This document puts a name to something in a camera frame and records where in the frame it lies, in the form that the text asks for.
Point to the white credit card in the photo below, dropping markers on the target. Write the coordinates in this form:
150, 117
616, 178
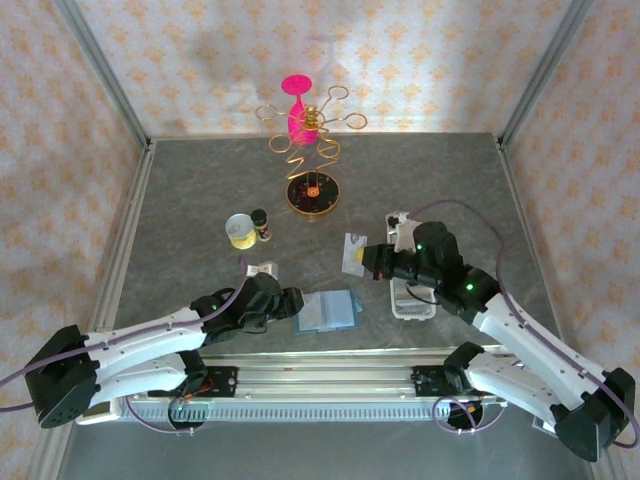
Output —
352, 239

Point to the blue card holder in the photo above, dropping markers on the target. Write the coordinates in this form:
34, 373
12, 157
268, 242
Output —
330, 312

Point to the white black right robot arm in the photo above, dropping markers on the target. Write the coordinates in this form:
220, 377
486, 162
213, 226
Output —
525, 350

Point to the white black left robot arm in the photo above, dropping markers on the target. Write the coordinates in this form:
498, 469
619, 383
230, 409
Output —
145, 340

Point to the clear plastic card tray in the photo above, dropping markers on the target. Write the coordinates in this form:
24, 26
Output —
412, 307

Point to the yellow tin can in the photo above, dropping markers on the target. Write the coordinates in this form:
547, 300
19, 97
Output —
241, 235

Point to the small black-capped spice bottle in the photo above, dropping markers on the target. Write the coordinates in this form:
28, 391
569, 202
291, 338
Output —
262, 225

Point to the pink wine glass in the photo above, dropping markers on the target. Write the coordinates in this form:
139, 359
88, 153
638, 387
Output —
296, 85

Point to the white digital timer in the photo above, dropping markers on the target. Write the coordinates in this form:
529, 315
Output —
100, 412

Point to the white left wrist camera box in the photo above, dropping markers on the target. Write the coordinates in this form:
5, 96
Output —
264, 270

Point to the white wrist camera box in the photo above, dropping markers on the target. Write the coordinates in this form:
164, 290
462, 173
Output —
405, 235
264, 270

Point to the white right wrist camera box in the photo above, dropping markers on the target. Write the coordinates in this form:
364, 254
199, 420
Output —
405, 235

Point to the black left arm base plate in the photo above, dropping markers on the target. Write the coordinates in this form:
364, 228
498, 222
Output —
220, 382

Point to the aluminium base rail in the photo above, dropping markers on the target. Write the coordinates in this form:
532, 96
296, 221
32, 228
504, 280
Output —
325, 372

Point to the aluminium table edge rail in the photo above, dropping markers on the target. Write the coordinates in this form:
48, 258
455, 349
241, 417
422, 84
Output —
125, 230
532, 250

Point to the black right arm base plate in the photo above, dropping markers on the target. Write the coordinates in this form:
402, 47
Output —
430, 382

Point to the aluminium frame corner post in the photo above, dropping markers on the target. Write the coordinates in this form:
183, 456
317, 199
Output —
547, 70
102, 70

